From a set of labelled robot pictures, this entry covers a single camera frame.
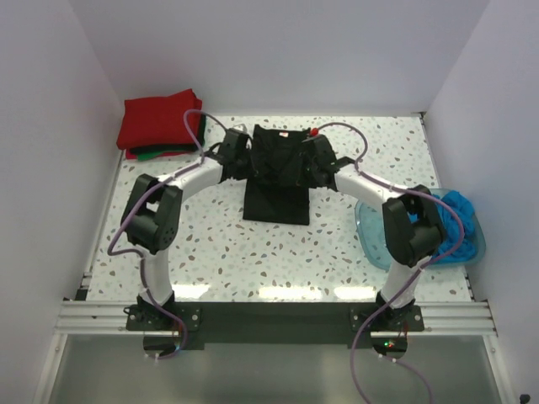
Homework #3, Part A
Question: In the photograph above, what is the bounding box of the red folded t shirt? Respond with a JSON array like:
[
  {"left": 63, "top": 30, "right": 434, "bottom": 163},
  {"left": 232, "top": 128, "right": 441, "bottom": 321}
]
[{"left": 116, "top": 89, "right": 203, "bottom": 150}]

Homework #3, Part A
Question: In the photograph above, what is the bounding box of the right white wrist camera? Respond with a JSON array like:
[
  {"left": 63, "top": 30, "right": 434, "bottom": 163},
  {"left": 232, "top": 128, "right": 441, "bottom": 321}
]
[{"left": 307, "top": 128, "right": 320, "bottom": 141}]

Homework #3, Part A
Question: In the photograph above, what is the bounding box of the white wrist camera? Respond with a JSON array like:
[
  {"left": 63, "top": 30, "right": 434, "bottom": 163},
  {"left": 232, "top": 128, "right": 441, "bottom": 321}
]
[
  {"left": 232, "top": 124, "right": 248, "bottom": 134},
  {"left": 307, "top": 128, "right": 320, "bottom": 141}
]

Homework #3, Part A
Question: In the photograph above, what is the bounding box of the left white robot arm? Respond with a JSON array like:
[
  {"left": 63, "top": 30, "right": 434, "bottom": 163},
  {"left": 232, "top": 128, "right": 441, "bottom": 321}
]
[{"left": 108, "top": 128, "right": 251, "bottom": 330}]

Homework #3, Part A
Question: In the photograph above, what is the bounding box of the blue crumpled t shirt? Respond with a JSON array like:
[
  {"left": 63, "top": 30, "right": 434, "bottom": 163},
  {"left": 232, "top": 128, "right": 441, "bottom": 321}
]
[{"left": 420, "top": 190, "right": 478, "bottom": 268}]

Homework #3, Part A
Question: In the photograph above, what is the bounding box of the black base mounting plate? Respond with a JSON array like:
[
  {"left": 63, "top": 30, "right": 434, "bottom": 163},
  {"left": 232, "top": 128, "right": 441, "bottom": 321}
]
[{"left": 123, "top": 300, "right": 425, "bottom": 352}]

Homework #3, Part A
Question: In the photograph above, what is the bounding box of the aluminium rail frame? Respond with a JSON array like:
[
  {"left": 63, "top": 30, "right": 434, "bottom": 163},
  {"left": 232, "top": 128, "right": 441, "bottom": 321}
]
[{"left": 54, "top": 268, "right": 500, "bottom": 338}]

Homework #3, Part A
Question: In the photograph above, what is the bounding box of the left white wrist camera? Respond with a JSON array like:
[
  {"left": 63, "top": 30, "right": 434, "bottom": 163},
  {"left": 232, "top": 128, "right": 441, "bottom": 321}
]
[{"left": 232, "top": 124, "right": 248, "bottom": 134}]

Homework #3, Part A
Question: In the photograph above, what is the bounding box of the dark folded t shirt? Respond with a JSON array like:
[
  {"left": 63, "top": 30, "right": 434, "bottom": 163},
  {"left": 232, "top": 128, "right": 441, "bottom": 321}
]
[{"left": 128, "top": 111, "right": 207, "bottom": 156}]

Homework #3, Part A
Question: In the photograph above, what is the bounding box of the black t shirt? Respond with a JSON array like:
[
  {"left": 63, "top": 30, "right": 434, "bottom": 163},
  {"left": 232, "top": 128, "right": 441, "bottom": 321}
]
[{"left": 243, "top": 125, "right": 310, "bottom": 226}]

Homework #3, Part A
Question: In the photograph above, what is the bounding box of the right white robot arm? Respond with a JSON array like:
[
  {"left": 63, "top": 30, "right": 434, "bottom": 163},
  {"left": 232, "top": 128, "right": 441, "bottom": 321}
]
[{"left": 300, "top": 135, "right": 446, "bottom": 331}]

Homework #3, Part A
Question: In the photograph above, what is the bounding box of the green folded t shirt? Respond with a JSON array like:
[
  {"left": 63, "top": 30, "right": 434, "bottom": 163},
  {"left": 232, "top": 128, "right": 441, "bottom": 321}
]
[{"left": 136, "top": 112, "right": 208, "bottom": 162}]

